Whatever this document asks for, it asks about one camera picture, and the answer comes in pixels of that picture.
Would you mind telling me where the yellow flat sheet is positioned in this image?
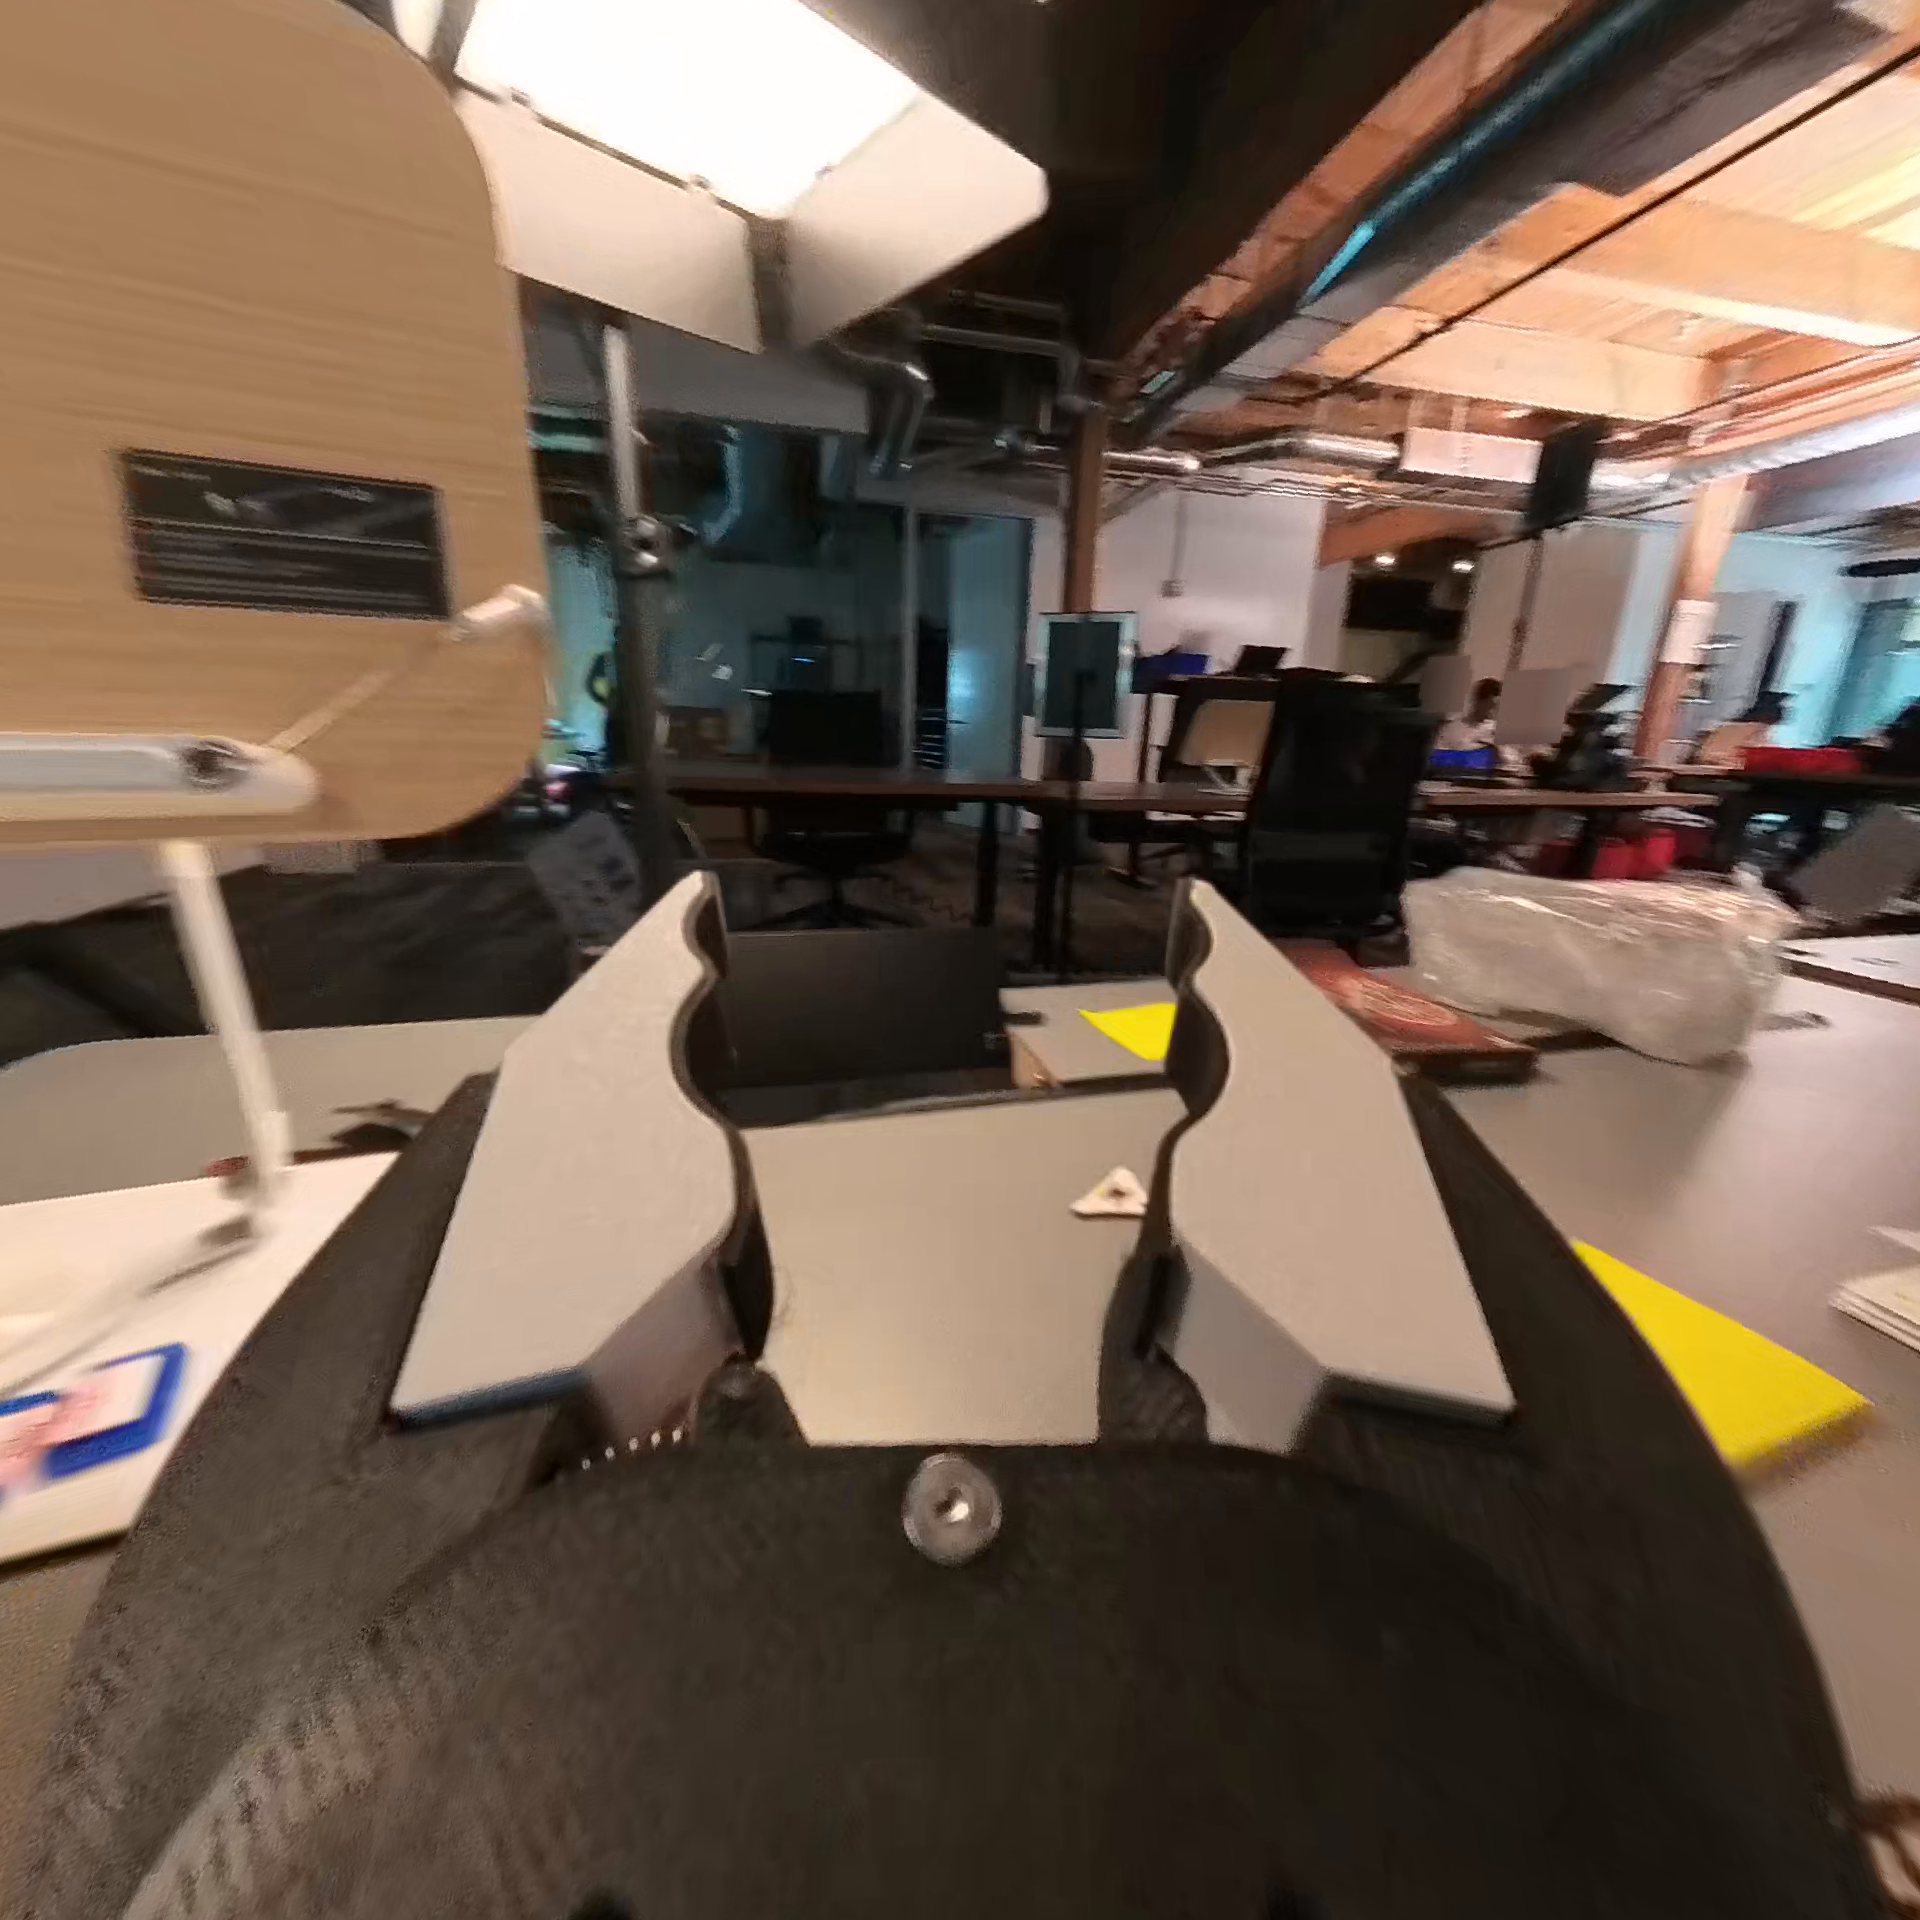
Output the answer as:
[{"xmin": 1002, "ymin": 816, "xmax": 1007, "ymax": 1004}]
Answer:
[{"xmin": 1573, "ymin": 1242, "xmax": 1873, "ymax": 1480}]

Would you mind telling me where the long dark office table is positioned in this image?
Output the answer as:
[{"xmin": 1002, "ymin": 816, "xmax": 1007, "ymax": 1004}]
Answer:
[{"xmin": 661, "ymin": 767, "xmax": 1719, "ymax": 963}]

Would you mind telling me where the stack of white papers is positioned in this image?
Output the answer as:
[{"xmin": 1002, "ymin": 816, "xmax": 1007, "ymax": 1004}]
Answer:
[{"xmin": 1830, "ymin": 1227, "xmax": 1920, "ymax": 1353}]

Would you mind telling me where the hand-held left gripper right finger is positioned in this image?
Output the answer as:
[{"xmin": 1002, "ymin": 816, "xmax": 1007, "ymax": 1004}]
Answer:
[{"xmin": 1142, "ymin": 877, "xmax": 1520, "ymax": 1453}]

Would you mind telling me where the black box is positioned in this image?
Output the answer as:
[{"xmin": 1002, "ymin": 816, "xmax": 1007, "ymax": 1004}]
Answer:
[{"xmin": 717, "ymin": 929, "xmax": 1009, "ymax": 1089}]

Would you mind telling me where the wooden tilted board stand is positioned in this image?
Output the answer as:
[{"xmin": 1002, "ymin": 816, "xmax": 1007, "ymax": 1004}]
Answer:
[{"xmin": 0, "ymin": 0, "xmax": 549, "ymax": 1565}]

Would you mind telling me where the blue card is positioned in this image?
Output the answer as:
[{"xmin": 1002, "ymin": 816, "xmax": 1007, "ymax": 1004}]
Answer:
[{"xmin": 0, "ymin": 1341, "xmax": 189, "ymax": 1496}]

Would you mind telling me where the black office chair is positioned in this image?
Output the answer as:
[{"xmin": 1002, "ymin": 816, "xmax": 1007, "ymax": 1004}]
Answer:
[
  {"xmin": 1241, "ymin": 688, "xmax": 1433, "ymax": 939},
  {"xmin": 756, "ymin": 690, "xmax": 917, "ymax": 924}
]

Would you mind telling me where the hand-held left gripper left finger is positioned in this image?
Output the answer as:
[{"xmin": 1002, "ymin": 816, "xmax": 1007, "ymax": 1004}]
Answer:
[{"xmin": 386, "ymin": 871, "xmax": 774, "ymax": 1466}]

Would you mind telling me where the white light panel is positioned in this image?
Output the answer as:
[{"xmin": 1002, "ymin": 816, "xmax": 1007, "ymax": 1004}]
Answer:
[{"xmin": 449, "ymin": 0, "xmax": 1050, "ymax": 354}]

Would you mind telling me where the framed sign stand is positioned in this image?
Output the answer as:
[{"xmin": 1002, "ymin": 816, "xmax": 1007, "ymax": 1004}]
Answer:
[{"xmin": 1030, "ymin": 611, "xmax": 1136, "ymax": 781}]

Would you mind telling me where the clear plastic bag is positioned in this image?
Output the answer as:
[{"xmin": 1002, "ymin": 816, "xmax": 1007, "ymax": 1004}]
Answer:
[{"xmin": 1408, "ymin": 867, "xmax": 1794, "ymax": 1065}]

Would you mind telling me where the dark red book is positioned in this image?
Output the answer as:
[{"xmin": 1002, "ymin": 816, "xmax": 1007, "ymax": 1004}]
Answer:
[{"xmin": 1287, "ymin": 943, "xmax": 1542, "ymax": 1087}]

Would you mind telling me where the black light stand pole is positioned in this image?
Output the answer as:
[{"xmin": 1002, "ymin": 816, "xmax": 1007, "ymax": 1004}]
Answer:
[{"xmin": 597, "ymin": 323, "xmax": 684, "ymax": 904}]

